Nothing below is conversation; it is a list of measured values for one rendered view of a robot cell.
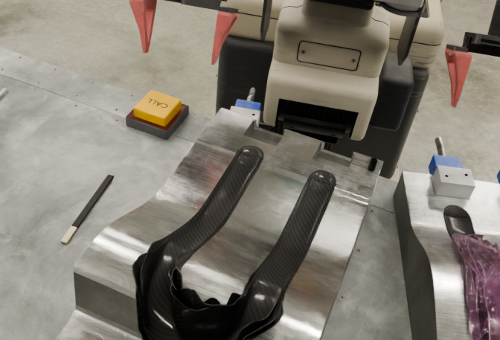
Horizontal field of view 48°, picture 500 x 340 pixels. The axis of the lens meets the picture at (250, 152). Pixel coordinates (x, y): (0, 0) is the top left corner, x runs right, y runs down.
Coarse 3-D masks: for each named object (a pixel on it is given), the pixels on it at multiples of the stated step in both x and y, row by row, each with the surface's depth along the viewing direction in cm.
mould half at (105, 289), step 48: (240, 144) 82; (288, 144) 82; (192, 192) 75; (288, 192) 76; (336, 192) 76; (96, 240) 61; (144, 240) 62; (240, 240) 68; (336, 240) 71; (96, 288) 59; (192, 288) 58; (240, 288) 58; (288, 288) 60; (336, 288) 63; (96, 336) 61; (288, 336) 55
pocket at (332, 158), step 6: (318, 150) 84; (324, 150) 85; (318, 156) 85; (324, 156) 85; (330, 156) 84; (336, 156) 84; (342, 156) 84; (324, 162) 84; (330, 162) 84; (336, 162) 84; (342, 162) 84; (348, 162) 84; (342, 168) 84; (348, 168) 84
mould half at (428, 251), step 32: (416, 192) 83; (480, 192) 84; (416, 224) 78; (480, 224) 79; (416, 256) 73; (448, 256) 69; (416, 288) 72; (448, 288) 65; (416, 320) 70; (448, 320) 63
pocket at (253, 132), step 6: (252, 126) 87; (246, 132) 85; (252, 132) 87; (258, 132) 87; (264, 132) 87; (270, 132) 86; (258, 138) 87; (264, 138) 87; (270, 138) 87; (276, 138) 86; (276, 144) 86
